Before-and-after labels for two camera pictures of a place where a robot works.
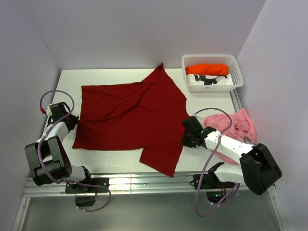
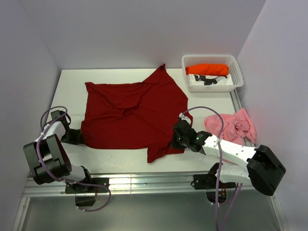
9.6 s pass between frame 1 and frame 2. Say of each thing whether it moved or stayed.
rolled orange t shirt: stayed
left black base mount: stayed
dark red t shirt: moved
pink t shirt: stayed
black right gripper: moved
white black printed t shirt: stayed
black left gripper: moved
